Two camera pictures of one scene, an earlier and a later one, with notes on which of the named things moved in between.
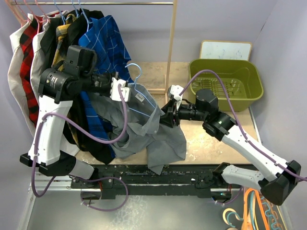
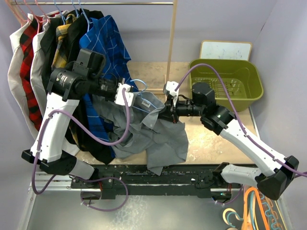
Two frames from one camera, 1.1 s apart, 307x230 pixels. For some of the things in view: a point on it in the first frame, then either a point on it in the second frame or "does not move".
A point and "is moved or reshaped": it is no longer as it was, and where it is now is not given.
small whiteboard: (227, 50) does not move
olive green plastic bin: (241, 78) does not move
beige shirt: (20, 96) does not move
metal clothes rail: (90, 3) does not move
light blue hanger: (138, 93) to (141, 95)
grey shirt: (137, 127) is moved or reshaped
